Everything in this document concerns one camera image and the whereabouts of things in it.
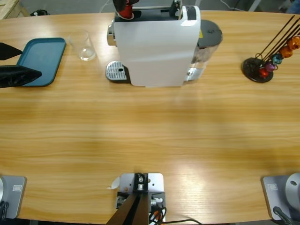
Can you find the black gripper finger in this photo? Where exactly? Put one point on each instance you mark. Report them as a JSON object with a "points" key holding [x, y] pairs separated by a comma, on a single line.
{"points": [[18, 76], [119, 5], [134, 2], [9, 51]]}

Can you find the red coffee capsule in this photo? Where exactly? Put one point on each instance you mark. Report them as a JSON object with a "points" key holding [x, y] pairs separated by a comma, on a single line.
{"points": [[126, 11], [263, 73]]}

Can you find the clear drinking glass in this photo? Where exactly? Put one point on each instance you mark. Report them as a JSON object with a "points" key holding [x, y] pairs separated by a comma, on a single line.
{"points": [[87, 54]]}

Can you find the white capsule coffee machine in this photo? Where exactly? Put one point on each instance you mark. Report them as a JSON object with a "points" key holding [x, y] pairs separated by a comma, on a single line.
{"points": [[152, 51]]}

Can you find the purple coffee capsule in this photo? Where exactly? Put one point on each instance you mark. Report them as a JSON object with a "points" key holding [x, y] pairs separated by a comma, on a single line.
{"points": [[270, 66]]}

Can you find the teal coffee capsule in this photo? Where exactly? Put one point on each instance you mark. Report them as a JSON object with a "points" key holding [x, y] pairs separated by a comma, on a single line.
{"points": [[277, 59]]}

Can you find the orange coffee capsule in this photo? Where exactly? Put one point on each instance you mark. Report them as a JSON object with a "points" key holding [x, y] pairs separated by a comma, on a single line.
{"points": [[294, 44], [286, 52]]}

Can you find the teal plastic tray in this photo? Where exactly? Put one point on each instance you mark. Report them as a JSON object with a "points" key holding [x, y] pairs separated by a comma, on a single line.
{"points": [[44, 58]]}

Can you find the black drip tray silver grate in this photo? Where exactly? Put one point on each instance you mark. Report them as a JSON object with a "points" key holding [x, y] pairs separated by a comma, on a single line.
{"points": [[114, 70]]}

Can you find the clear water tank dark lid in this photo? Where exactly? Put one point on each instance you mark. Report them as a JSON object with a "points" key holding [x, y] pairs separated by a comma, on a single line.
{"points": [[209, 32]]}

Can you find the white tape tag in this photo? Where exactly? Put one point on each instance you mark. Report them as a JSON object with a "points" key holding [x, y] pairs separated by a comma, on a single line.
{"points": [[115, 183]]}

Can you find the white orange step stool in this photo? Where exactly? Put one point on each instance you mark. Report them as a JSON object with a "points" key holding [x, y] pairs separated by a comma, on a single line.
{"points": [[287, 7]]}

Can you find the grey metal frame leg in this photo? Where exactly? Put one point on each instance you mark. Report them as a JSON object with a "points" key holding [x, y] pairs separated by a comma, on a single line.
{"points": [[254, 5]]}

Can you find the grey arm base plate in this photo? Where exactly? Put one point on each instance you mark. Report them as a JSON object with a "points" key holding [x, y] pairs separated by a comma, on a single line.
{"points": [[15, 197], [272, 194]]}

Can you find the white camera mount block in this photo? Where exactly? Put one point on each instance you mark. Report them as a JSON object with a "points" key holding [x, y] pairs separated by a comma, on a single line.
{"points": [[155, 182]]}

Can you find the dark camera post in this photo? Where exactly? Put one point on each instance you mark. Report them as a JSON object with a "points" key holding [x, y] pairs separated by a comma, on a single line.
{"points": [[133, 208]]}

